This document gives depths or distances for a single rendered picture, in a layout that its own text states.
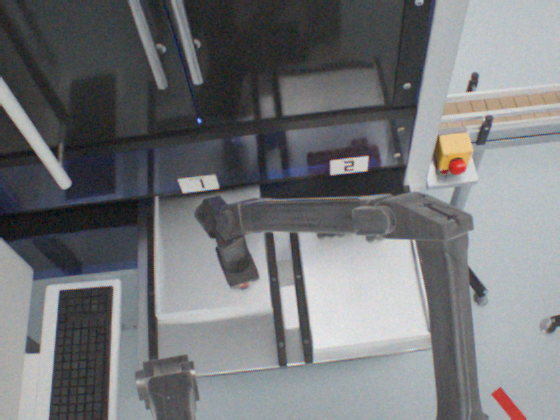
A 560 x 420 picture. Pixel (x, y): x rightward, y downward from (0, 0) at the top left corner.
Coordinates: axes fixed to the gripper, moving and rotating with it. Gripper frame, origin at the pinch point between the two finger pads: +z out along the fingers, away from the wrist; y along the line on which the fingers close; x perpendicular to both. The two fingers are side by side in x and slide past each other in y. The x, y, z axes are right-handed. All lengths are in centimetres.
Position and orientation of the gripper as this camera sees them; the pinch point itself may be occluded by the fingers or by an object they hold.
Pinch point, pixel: (242, 280)
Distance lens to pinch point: 144.3
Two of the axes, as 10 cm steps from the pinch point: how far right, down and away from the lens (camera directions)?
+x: -9.3, 3.5, -1.5
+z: 0.6, 5.2, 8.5
